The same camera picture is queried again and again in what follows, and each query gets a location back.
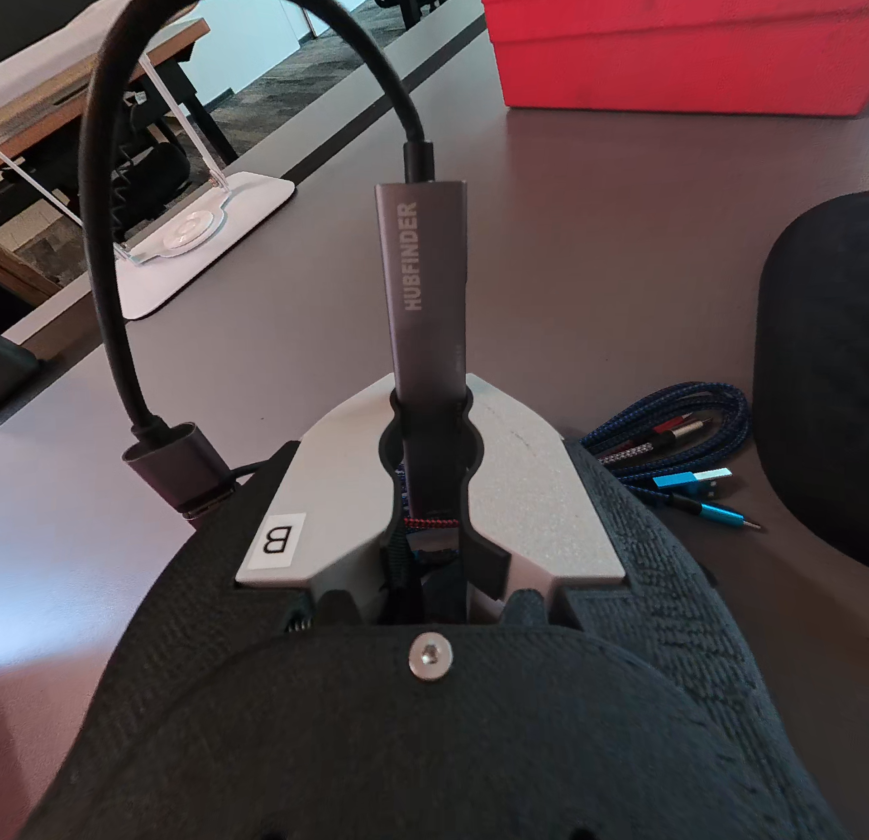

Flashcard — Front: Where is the black hub cable with plug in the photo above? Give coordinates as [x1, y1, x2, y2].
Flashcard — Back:
[79, 0, 437, 523]

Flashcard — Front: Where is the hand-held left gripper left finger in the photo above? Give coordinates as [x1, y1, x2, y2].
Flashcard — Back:
[234, 372, 408, 627]

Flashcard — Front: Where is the wooden desk with black legs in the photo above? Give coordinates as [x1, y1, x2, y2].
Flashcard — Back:
[0, 18, 240, 176]

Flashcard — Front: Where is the white tablet stand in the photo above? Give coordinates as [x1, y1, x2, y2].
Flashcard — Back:
[0, 53, 297, 322]

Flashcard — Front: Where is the blue braided charging cable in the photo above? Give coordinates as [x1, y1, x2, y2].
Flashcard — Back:
[388, 380, 763, 624]

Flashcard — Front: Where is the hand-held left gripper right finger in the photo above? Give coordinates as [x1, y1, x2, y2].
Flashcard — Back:
[456, 372, 627, 625]

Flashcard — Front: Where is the red plastic bin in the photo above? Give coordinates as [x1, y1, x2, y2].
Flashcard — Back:
[475, 0, 869, 118]

